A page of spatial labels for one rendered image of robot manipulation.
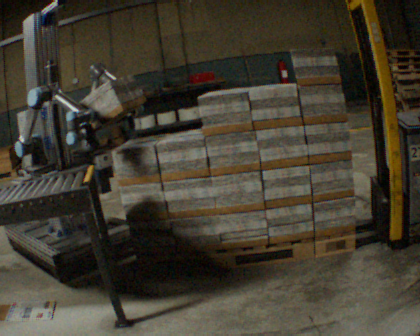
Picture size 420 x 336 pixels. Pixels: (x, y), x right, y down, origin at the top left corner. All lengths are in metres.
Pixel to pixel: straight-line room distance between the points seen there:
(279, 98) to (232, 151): 0.42
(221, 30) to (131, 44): 1.82
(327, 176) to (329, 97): 0.47
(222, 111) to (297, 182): 0.58
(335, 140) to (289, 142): 0.29
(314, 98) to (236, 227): 0.90
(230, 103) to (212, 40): 6.93
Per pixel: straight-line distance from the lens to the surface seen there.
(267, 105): 2.86
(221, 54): 9.79
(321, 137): 2.88
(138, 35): 9.66
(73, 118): 2.78
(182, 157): 2.99
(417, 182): 2.89
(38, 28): 3.58
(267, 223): 3.03
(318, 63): 2.84
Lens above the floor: 1.26
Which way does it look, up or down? 12 degrees down
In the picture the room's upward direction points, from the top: 9 degrees counter-clockwise
